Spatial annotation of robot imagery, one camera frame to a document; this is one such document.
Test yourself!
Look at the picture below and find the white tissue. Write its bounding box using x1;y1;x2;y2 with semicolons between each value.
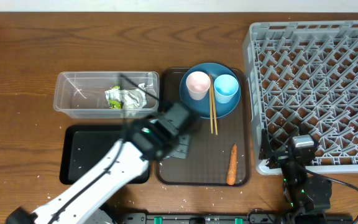
119;83;147;110

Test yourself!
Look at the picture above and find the orange carrot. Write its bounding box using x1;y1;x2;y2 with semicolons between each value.
226;143;237;185

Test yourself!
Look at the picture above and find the green white wrapper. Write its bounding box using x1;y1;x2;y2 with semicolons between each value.
104;86;122;110

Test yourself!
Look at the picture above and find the light blue cup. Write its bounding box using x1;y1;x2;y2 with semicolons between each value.
214;74;239;104

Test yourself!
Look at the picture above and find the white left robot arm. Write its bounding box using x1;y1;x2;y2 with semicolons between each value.
6;101;200;223

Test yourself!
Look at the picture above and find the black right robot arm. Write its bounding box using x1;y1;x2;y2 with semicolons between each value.
259;129;332;223

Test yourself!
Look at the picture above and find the black waste tray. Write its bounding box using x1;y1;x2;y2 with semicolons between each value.
58;124;152;185

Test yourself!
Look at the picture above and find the grey dishwasher rack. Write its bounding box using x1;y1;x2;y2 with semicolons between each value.
242;21;358;174

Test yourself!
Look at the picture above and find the dark blue plate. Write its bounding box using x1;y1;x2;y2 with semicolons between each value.
180;62;244;119

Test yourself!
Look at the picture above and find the pink cup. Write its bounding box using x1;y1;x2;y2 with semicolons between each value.
185;72;211;100

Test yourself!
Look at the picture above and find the wooden chopstick left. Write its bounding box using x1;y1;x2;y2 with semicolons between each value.
208;74;214;134

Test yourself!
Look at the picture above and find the wooden chopstick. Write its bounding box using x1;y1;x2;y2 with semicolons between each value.
211;75;218;135
208;74;214;134

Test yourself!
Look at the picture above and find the wooden chopstick right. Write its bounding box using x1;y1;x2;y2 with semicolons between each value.
211;75;218;135

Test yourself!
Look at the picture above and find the clear plastic bin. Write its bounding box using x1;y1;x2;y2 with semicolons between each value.
53;71;160;119

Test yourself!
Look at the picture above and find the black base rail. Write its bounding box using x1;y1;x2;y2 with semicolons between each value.
116;212;354;224

